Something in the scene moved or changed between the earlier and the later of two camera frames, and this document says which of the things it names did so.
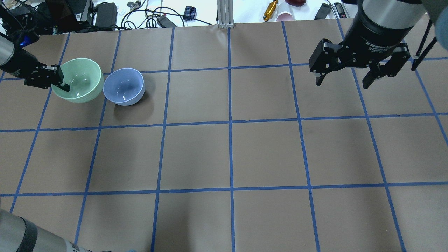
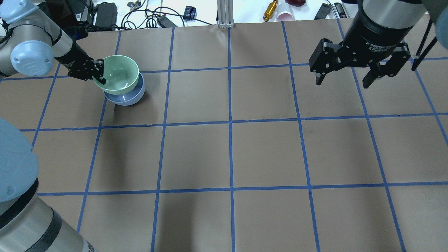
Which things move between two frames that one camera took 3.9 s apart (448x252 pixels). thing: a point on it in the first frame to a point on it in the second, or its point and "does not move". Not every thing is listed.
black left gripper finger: (43, 81) to (84, 72)
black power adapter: (323, 12) does not move
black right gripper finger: (324, 58) does not move
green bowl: (85, 77) to (121, 74)
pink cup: (284, 16) does not move
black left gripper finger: (53, 74) to (98, 73)
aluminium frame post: (225, 14) does not move
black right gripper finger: (400, 57) does not move
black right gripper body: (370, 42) does not move
